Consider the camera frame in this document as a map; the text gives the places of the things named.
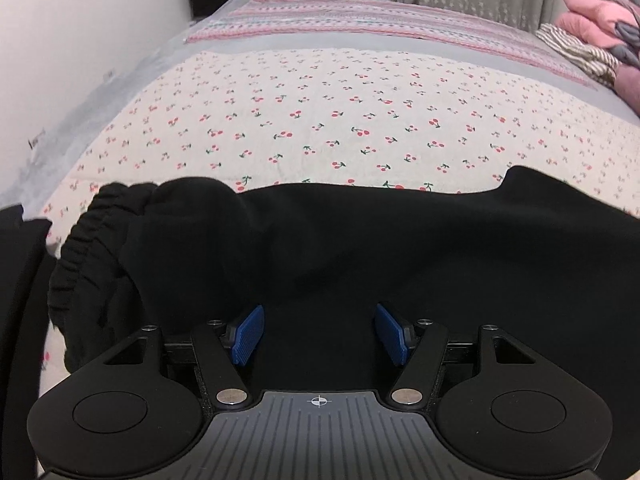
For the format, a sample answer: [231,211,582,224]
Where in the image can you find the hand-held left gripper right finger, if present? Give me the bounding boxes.
[375,302,541,407]

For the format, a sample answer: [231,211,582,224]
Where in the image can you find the pink padded jacket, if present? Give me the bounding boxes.
[556,0,636,50]

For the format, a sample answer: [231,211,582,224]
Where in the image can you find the pink striped blanket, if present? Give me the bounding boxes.
[185,0,598,88]

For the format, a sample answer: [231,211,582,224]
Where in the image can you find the cherry print bed sheet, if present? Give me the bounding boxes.
[37,47,640,376]

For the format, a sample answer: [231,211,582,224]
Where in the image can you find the striped beige cloth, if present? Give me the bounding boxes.
[536,23,621,87]

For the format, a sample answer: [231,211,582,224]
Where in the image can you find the mauve velvet quilt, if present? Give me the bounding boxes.
[570,0,640,111]

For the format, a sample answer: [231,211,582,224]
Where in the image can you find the folded black clothes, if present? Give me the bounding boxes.
[0,204,55,466]

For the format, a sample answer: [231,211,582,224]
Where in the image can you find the black pants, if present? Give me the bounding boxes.
[47,165,640,411]

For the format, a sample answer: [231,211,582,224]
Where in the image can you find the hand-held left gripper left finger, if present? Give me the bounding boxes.
[102,304,250,407]

